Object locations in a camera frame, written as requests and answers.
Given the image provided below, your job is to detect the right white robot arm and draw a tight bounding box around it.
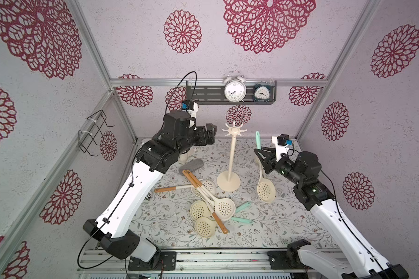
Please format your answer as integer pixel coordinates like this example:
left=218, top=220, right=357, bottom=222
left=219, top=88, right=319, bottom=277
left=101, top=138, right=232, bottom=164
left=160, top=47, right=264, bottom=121
left=254, top=147, right=409, bottom=279

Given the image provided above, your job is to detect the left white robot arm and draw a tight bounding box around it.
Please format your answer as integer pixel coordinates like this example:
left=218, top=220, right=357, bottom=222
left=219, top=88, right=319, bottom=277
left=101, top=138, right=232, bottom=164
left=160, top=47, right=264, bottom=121
left=83, top=110, right=217, bottom=263

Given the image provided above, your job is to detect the cream utensil rack stand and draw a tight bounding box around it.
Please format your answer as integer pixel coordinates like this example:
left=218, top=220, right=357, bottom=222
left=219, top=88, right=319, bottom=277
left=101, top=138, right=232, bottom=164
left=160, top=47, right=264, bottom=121
left=216, top=121, right=247, bottom=192

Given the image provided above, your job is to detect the white plush dog toy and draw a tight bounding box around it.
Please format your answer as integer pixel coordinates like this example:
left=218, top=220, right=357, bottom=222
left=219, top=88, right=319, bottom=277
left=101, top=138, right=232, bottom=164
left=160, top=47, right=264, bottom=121
left=179, top=151, right=190, bottom=164

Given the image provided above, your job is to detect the white alarm clock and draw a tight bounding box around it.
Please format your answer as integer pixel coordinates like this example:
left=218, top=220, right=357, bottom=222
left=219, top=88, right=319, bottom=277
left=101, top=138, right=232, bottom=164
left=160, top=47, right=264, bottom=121
left=223, top=71, right=247, bottom=102

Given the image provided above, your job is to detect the teal alarm clock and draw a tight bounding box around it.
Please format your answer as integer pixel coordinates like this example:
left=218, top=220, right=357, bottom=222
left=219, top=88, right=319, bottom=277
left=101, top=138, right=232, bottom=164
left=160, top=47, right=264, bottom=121
left=253, top=83, right=272, bottom=102

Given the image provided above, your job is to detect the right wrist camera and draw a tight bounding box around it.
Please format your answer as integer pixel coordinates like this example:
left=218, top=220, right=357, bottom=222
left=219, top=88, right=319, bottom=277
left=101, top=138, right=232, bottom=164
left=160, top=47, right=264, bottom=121
left=271, top=134, right=293, bottom=160

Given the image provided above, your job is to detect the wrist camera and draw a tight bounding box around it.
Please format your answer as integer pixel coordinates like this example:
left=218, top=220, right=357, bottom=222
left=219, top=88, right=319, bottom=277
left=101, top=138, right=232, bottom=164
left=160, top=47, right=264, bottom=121
left=182, top=100, right=199, bottom=118
left=271, top=134, right=293, bottom=160

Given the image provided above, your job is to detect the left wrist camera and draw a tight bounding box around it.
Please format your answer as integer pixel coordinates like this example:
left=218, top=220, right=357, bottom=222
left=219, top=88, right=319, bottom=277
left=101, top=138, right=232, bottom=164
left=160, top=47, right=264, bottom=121
left=182, top=100, right=199, bottom=118

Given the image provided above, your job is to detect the grey wall shelf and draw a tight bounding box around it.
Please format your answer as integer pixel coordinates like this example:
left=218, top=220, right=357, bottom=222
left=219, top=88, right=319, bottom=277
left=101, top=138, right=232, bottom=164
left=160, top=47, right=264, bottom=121
left=186, top=81, right=277, bottom=105

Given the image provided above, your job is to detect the cream skimmer brown handle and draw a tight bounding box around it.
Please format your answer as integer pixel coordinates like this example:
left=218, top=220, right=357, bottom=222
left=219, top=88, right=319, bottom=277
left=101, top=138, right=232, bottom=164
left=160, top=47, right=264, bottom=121
left=182, top=170, right=236, bottom=221

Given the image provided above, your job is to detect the cream skimmer orange handle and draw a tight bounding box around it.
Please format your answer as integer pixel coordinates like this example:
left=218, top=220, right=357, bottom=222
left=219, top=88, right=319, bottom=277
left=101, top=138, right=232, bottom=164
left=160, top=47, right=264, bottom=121
left=154, top=179, right=216, bottom=195

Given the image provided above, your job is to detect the cream skimmer wooden handle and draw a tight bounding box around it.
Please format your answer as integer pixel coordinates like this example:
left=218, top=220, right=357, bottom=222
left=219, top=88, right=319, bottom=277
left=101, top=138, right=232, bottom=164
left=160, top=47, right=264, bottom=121
left=182, top=170, right=229, bottom=238

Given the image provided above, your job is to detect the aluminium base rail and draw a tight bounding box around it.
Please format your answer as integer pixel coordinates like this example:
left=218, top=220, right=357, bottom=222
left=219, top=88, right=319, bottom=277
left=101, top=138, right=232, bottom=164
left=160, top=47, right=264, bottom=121
left=77, top=248, right=323, bottom=279

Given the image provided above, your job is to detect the black wire wall rack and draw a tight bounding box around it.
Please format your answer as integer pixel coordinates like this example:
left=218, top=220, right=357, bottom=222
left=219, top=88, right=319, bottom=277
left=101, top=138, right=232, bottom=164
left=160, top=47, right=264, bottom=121
left=78, top=109, right=114, bottom=157

